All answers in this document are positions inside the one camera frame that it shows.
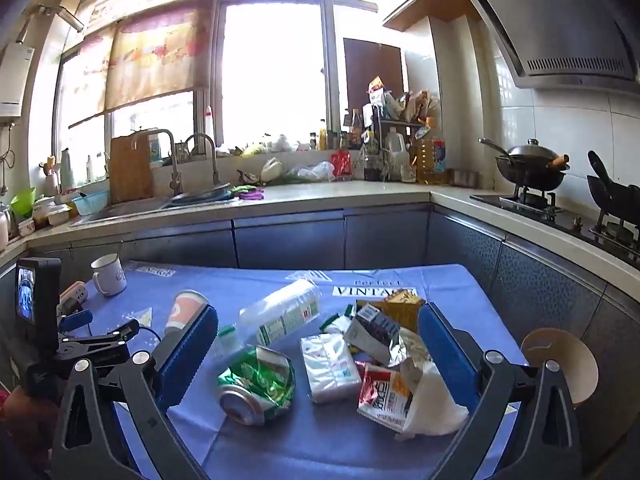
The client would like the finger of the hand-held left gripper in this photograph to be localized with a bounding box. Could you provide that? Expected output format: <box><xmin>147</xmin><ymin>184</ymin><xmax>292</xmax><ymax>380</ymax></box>
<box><xmin>56</xmin><ymin>319</ymin><xmax>142</xmax><ymax>363</ymax></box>
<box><xmin>58</xmin><ymin>309</ymin><xmax>94</xmax><ymax>332</ymax></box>

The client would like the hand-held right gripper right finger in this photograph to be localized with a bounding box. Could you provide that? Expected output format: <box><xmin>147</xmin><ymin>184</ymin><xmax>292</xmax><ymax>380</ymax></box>
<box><xmin>417</xmin><ymin>302</ymin><xmax>586</xmax><ymax>480</ymax></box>

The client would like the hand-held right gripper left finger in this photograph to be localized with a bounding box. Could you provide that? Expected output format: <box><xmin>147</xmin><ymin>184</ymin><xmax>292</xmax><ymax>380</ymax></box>
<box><xmin>50</xmin><ymin>304</ymin><xmax>221</xmax><ymax>480</ymax></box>

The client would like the silver foil wrapper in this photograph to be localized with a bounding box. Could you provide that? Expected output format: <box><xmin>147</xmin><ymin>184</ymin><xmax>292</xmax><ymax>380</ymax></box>
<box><xmin>385</xmin><ymin>327</ymin><xmax>432</xmax><ymax>369</ymax></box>

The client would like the pink paper cup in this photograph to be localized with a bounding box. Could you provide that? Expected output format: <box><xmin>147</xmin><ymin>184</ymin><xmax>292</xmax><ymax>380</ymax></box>
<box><xmin>165</xmin><ymin>290</ymin><xmax>210</xmax><ymax>334</ymax></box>

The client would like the red white snack wrapper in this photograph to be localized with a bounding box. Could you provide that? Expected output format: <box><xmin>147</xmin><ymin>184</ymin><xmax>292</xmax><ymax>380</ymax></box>
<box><xmin>399</xmin><ymin>357</ymin><xmax>471</xmax><ymax>439</ymax></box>

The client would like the yellow cardboard box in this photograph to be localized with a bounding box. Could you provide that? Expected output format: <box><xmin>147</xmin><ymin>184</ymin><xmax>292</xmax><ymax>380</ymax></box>
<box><xmin>382</xmin><ymin>294</ymin><xmax>426</xmax><ymax>334</ymax></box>

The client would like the red and white wrapper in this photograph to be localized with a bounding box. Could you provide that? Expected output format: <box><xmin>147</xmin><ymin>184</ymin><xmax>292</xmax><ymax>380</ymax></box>
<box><xmin>357</xmin><ymin>362</ymin><xmax>414</xmax><ymax>429</ymax></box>

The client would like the crushed green can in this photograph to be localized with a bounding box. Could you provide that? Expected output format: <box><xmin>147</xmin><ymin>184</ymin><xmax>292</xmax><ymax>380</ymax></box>
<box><xmin>217</xmin><ymin>345</ymin><xmax>296</xmax><ymax>427</ymax></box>

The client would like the grey and white carton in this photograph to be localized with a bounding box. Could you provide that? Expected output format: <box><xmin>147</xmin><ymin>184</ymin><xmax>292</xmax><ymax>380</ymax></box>
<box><xmin>344</xmin><ymin>302</ymin><xmax>401</xmax><ymax>357</ymax></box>

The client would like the clear plastic bottle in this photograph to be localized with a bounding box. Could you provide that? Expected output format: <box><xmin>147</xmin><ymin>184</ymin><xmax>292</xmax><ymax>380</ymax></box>
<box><xmin>217</xmin><ymin>279</ymin><xmax>322</xmax><ymax>361</ymax></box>

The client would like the round wooden bin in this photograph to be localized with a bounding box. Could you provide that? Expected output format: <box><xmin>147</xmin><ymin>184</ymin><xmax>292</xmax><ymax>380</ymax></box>
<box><xmin>520</xmin><ymin>328</ymin><xmax>599</xmax><ymax>407</ymax></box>

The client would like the white tissue packet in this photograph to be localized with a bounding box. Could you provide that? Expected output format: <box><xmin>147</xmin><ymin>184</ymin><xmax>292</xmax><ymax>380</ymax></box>
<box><xmin>300</xmin><ymin>333</ymin><xmax>362</xmax><ymax>405</ymax></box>

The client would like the green wrapper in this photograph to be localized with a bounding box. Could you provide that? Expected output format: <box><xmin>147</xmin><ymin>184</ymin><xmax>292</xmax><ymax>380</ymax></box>
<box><xmin>320</xmin><ymin>311</ymin><xmax>354</xmax><ymax>334</ymax></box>

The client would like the person's left hand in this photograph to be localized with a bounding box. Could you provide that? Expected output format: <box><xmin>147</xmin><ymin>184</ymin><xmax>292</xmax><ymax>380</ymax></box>
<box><xmin>0</xmin><ymin>387</ymin><xmax>60</xmax><ymax>463</ymax></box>

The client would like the white power strip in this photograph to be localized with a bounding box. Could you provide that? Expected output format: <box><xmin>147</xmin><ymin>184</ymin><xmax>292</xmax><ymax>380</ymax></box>
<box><xmin>58</xmin><ymin>282</ymin><xmax>90</xmax><ymax>319</ymax></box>

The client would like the white mug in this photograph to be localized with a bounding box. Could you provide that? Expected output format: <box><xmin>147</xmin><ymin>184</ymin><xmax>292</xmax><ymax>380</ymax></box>
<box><xmin>91</xmin><ymin>254</ymin><xmax>128</xmax><ymax>297</ymax></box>

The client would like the green plastic bowl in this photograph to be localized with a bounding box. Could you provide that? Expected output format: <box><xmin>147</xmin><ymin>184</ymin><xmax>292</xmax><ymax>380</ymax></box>
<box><xmin>10</xmin><ymin>187</ymin><xmax>37</xmax><ymax>219</ymax></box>

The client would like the light blue basin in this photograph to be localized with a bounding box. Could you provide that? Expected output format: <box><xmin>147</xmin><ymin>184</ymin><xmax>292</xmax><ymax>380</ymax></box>
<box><xmin>70</xmin><ymin>190</ymin><xmax>110</xmax><ymax>216</ymax></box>

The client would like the steel sink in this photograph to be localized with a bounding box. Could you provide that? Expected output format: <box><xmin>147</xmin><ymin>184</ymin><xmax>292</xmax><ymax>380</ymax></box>
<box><xmin>70</xmin><ymin>194</ymin><xmax>242</xmax><ymax>227</ymax></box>

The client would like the blue printed tablecloth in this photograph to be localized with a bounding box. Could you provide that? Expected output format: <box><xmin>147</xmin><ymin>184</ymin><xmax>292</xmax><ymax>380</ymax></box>
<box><xmin>80</xmin><ymin>260</ymin><xmax>531</xmax><ymax>480</ymax></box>

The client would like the wooden cutting board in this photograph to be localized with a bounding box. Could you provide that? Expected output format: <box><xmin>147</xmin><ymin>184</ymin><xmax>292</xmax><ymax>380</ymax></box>
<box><xmin>108</xmin><ymin>135</ymin><xmax>154</xmax><ymax>204</ymax></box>

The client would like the black gas stove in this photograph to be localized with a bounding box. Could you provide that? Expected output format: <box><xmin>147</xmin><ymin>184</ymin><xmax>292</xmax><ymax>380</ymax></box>
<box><xmin>470</xmin><ymin>184</ymin><xmax>640</xmax><ymax>267</ymax></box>

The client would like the cooking oil bottle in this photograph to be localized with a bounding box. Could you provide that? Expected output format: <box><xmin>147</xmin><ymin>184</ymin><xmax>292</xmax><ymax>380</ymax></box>
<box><xmin>415</xmin><ymin>119</ymin><xmax>448</xmax><ymax>185</ymax></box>

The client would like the black wok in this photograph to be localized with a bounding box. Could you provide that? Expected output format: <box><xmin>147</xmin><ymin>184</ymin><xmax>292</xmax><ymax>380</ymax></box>
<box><xmin>479</xmin><ymin>137</ymin><xmax>571</xmax><ymax>192</ymax></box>

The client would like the white plastic jug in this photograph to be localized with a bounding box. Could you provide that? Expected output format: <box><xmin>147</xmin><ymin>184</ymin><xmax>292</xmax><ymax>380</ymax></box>
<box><xmin>384</xmin><ymin>127</ymin><xmax>412</xmax><ymax>181</ymax></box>

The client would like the red packet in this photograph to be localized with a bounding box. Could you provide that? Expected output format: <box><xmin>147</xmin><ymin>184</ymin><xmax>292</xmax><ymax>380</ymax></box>
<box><xmin>330</xmin><ymin>150</ymin><xmax>354</xmax><ymax>180</ymax></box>

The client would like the white plastic bag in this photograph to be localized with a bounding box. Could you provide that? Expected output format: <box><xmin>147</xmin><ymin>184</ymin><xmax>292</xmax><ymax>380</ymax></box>
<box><xmin>292</xmin><ymin>161</ymin><xmax>335</xmax><ymax>184</ymax></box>

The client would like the white water heater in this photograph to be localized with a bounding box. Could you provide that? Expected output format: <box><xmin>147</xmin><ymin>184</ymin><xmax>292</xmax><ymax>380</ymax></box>
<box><xmin>0</xmin><ymin>42</ymin><xmax>36</xmax><ymax>122</ymax></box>

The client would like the black frying pan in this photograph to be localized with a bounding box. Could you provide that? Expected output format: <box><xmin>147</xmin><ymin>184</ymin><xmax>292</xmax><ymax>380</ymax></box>
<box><xmin>586</xmin><ymin>150</ymin><xmax>640</xmax><ymax>222</ymax></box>

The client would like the dark sauce bottle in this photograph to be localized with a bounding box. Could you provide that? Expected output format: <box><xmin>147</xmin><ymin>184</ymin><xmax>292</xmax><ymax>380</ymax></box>
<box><xmin>349</xmin><ymin>109</ymin><xmax>364</xmax><ymax>150</ymax></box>

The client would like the black spice rack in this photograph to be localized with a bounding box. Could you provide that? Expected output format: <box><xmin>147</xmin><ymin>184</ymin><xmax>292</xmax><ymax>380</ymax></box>
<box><xmin>366</xmin><ymin>76</ymin><xmax>442</xmax><ymax>182</ymax></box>

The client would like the printed roller blind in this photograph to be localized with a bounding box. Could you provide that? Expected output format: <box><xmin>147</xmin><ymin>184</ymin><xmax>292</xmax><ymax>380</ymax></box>
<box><xmin>59</xmin><ymin>0</ymin><xmax>223</xmax><ymax>128</ymax></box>

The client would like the brown board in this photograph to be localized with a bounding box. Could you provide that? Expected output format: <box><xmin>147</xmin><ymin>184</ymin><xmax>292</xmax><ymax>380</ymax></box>
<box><xmin>343</xmin><ymin>37</ymin><xmax>405</xmax><ymax>111</ymax></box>

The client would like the steel range hood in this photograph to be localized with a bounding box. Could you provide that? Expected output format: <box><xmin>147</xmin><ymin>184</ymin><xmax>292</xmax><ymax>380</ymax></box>
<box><xmin>462</xmin><ymin>0</ymin><xmax>640</xmax><ymax>94</ymax></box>

